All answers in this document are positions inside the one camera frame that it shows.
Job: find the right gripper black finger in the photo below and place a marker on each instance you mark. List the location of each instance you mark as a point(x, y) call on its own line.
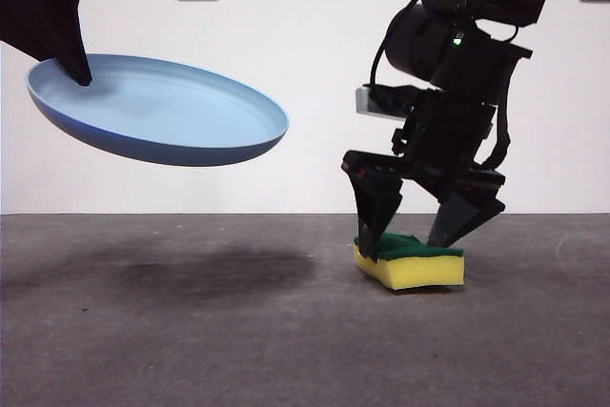
point(460, 218)
point(374, 207)

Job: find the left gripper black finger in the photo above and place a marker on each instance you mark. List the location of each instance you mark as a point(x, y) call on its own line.
point(69, 35)
point(28, 26)

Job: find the yellow green scouring sponge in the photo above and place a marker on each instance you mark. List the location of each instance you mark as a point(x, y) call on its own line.
point(419, 269)

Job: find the light blue round plate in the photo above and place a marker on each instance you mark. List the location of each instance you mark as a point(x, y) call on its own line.
point(171, 111)

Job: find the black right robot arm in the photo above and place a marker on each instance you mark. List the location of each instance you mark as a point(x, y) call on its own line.
point(476, 45)

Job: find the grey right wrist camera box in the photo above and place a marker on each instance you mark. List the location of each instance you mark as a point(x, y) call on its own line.
point(374, 101)

